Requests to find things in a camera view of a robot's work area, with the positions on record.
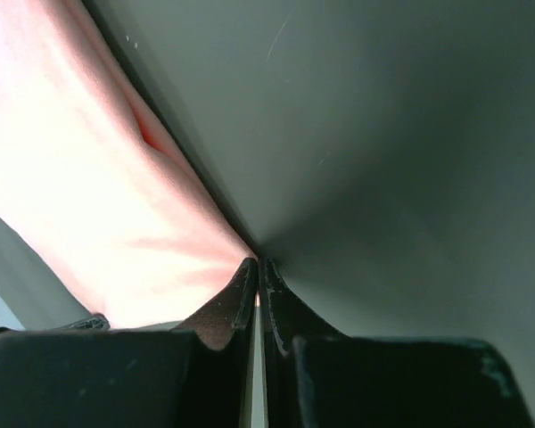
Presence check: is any salmon pink t shirt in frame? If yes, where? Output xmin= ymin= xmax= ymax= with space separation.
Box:
xmin=0 ymin=1 xmax=251 ymax=329

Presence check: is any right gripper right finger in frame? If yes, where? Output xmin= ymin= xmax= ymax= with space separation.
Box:
xmin=259 ymin=259 xmax=534 ymax=427

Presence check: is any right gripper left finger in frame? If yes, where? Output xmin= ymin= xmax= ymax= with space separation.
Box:
xmin=0 ymin=259 xmax=258 ymax=427

